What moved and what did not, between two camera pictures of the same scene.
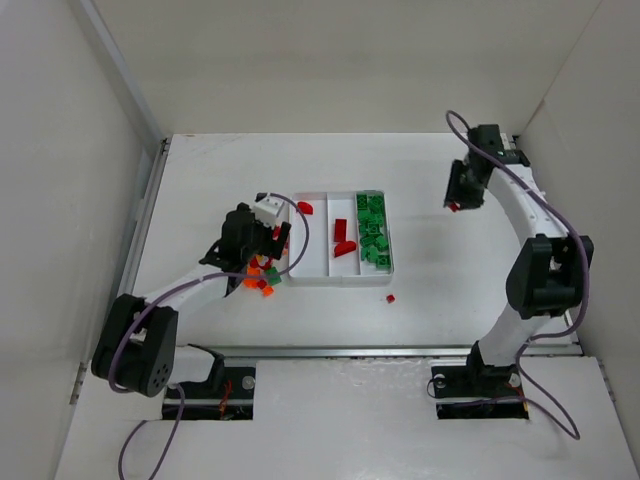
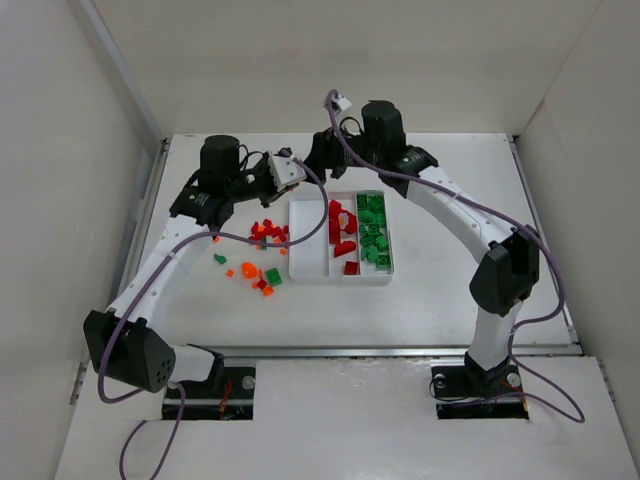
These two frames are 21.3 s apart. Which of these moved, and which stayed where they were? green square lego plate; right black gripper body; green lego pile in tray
Moved: right black gripper body
Stayed: green square lego plate; green lego pile in tray
